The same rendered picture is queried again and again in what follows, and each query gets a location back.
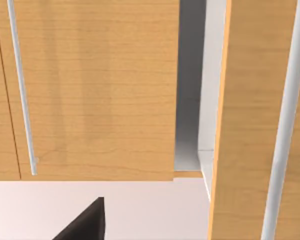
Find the wooden cupboard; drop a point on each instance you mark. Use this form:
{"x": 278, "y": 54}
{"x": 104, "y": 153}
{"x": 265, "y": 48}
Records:
{"x": 190, "y": 100}

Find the open wooden cupboard door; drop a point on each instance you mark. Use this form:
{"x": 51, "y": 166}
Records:
{"x": 250, "y": 120}

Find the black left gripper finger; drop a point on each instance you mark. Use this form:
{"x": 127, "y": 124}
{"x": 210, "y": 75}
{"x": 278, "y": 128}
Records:
{"x": 90, "y": 222}

